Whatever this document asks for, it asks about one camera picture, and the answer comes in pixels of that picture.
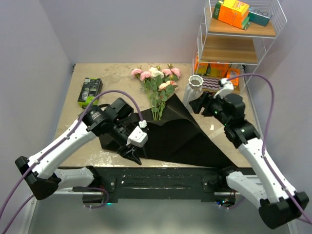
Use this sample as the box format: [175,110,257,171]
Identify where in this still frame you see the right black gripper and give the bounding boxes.
[188,91,230,126]

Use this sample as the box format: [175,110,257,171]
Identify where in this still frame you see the peach rose stem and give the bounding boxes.
[157,80,178,120]

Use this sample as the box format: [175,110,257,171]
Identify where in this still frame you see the black wrapping paper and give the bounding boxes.
[98,94,241,169]

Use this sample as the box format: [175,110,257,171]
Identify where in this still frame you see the white rose stem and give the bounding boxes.
[147,66,164,120]

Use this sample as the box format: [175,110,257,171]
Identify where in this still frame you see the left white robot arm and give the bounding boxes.
[15,98,148,200]

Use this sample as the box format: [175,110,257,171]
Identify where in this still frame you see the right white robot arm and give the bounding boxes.
[189,92,310,229]

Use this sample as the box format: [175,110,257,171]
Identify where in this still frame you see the white ribbed ceramic vase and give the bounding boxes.
[182,75,203,110]

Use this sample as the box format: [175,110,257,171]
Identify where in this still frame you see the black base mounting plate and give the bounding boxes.
[73,167,240,205]

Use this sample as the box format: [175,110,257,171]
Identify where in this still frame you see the pink rose stem right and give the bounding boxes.
[161,63,181,82]

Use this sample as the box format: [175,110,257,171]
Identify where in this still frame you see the pink rose stem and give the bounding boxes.
[161,63,181,82]
[131,67,158,120]

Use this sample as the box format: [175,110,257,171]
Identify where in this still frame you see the orange packet bottom shelf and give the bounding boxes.
[226,68,240,86]

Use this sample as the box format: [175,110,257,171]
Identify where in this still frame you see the pink rose stem left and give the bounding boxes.
[131,67,158,120]

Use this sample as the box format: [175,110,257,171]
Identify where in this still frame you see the black green product box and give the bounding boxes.
[78,78,103,109]

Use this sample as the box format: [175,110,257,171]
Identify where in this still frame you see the orange box top shelf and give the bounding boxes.
[212,0,250,30]

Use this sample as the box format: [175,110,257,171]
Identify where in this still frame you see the teal box top shelf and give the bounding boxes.
[248,7,273,26]

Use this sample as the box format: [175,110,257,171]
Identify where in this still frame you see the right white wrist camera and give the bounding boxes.
[214,78,234,99]

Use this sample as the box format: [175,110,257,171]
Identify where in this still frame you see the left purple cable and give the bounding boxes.
[0,89,147,234]

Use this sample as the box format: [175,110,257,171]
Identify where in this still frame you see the white wire wooden shelf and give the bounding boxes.
[192,0,288,95]

